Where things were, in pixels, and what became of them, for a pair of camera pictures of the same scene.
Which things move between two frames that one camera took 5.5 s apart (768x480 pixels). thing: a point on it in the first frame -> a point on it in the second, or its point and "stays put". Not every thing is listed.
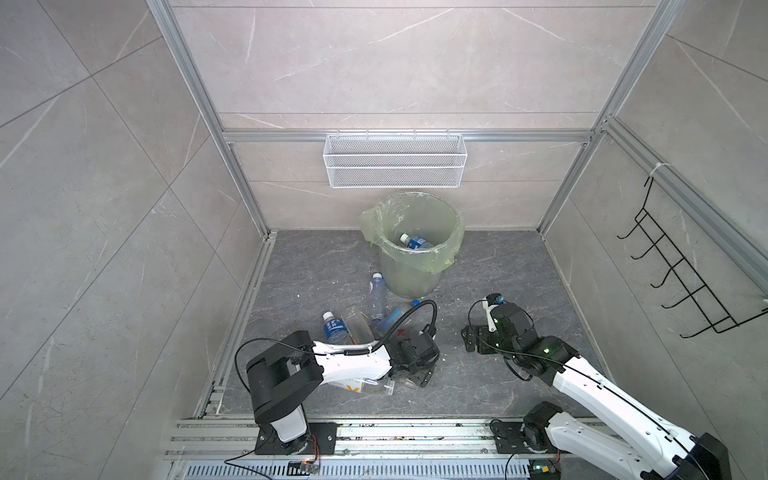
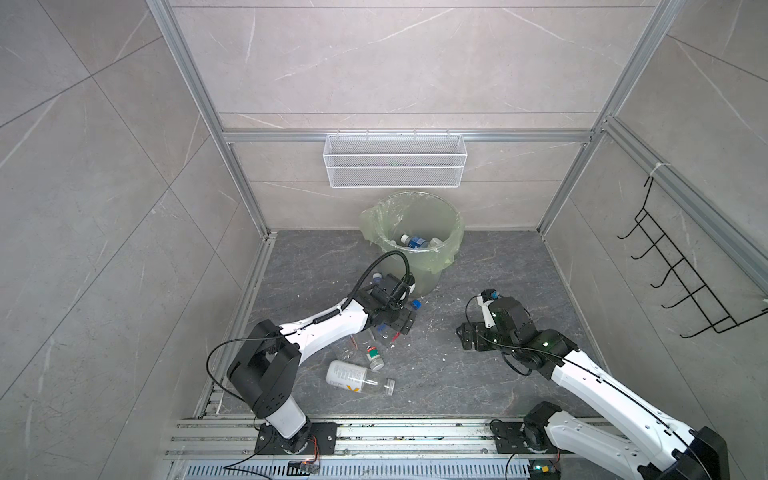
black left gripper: x=424 y=378 -> x=407 y=320
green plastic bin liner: x=419 y=215 stays put
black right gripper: x=482 y=333 stays put
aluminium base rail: x=226 y=449 stays put
